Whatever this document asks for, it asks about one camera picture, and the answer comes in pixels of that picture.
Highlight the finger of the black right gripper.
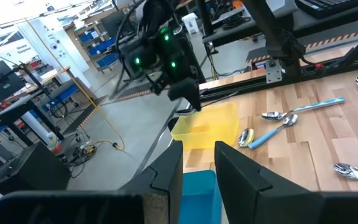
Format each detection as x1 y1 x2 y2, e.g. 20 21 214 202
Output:
149 79 169 96
167 77 203 112

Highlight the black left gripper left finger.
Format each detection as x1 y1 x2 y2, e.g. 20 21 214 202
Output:
119 139 185 224

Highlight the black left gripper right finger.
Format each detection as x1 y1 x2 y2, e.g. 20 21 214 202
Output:
214 141 323 224

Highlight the light blue handle spoon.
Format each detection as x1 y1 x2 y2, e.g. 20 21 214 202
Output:
247 113 299 150
333 162 358 181

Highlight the blue plastic bin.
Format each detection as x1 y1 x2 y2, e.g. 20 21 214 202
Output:
178 169 223 224

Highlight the yellow translucent plastic bin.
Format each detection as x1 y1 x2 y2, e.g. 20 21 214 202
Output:
170 103 240 151

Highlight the white waste bin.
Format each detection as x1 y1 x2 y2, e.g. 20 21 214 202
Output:
181 12 200 35

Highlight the shelf with blue bins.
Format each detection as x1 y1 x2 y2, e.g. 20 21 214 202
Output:
73 26 120 73

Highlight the white cylinder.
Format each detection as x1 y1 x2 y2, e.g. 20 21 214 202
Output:
22 111 58 150

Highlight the wooden top black desk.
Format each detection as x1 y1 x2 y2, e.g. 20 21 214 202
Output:
0 65 77 147

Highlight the grey workbench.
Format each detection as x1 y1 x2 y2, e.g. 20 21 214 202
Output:
202 0 358 44

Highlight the black keyboard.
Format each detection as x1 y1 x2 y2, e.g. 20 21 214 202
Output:
295 0 358 19

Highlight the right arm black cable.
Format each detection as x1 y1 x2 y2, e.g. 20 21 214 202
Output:
112 1 145 99

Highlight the yellow floor cable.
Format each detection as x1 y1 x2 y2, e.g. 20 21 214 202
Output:
26 18 126 152

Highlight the coiled black cable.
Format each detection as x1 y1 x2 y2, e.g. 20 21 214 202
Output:
221 14 252 31

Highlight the power strip with cables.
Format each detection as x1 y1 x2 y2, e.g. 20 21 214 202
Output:
62 139 105 175

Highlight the grey metal bracket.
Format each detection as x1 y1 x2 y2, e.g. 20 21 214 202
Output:
265 58 283 84

